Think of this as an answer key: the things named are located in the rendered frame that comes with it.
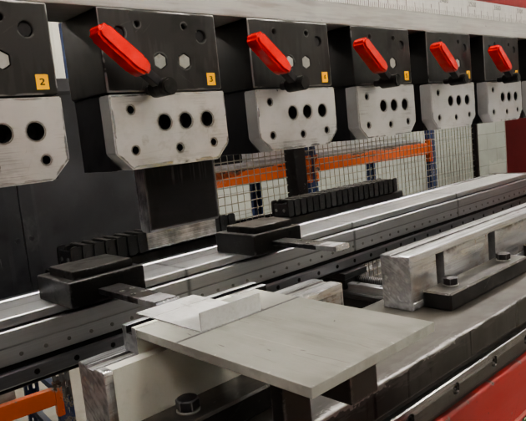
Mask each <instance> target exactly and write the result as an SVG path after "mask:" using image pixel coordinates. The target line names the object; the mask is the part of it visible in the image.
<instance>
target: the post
mask: <svg viewBox="0 0 526 421"><path fill-rule="evenodd" d="M284 154H285V155H284V156H285V161H286V162H285V165H286V169H287V170H286V177H288V178H286V182H287V184H288V186H287V191H288V192H290V193H288V197H292V196H298V195H304V194H309V193H308V184H307V174H306V157H305V147H304V148H298V149H291V150H284Z"/></svg>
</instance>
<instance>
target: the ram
mask: <svg viewBox="0 0 526 421"><path fill-rule="evenodd" d="M14 1H26V2H37V3H45V5H46V10H47V16H48V22H56V23H63V22H65V21H67V20H69V19H70V18H74V17H76V16H78V15H79V14H81V13H84V12H86V11H88V10H90V9H92V8H95V7H104V8H126V9H138V10H149V11H160V12H172V13H193V14H204V15H212V16H213V17H214V24H215V28H217V27H219V26H222V25H225V24H227V23H233V22H235V21H238V20H241V19H243V18H260V19H272V20H283V21H294V22H306V23H325V24H326V28H327V31H330V30H333V29H337V28H343V27H346V26H362V27H373V28H395V29H406V30H407V31H408V34H413V33H420V32H424V31H428V32H440V33H461V34H469V37H470V38H473V37H477V36H482V35H484V36H496V37H507V38H517V39H518V40H523V39H526V24H525V23H511V22H503V21H496V20H488V19H481V18H466V17H459V16H452V15H444V14H436V13H422V12H414V11H407V10H400V9H392V8H378V7H370V6H362V5H356V4H348V3H334V2H326V1H318V0H14ZM475 1H480V2H486V3H497V4H502V5H508V6H513V7H519V8H526V0H475Z"/></svg>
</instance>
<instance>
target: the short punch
mask: <svg viewBox="0 0 526 421"><path fill-rule="evenodd" d="M134 178H135V184H136V191H137V197H138V204H139V217H140V224H141V230H142V232H145V233H146V237H147V244H148V250H151V249H154V248H158V247H161V246H168V245H172V244H175V243H179V242H182V241H189V240H193V239H196V238H200V237H203V236H210V235H214V234H216V225H215V219H217V218H218V217H219V208H218V200H217V193H216V185H215V171H214V163H213V160H204V161H197V162H191V163H184V164H178V165H166V166H160V167H154V168H147V169H141V170H134Z"/></svg>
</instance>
